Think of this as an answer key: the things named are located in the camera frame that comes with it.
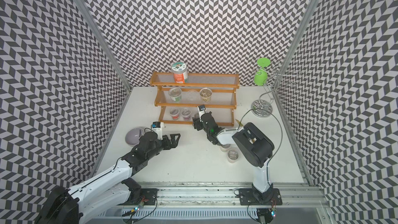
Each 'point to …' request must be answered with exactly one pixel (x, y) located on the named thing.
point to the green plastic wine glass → (260, 76)
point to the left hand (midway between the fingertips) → (173, 137)
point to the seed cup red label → (174, 112)
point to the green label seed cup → (175, 93)
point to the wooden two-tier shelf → (184, 98)
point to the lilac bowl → (133, 135)
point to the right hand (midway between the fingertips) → (198, 117)
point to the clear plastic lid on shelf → (192, 95)
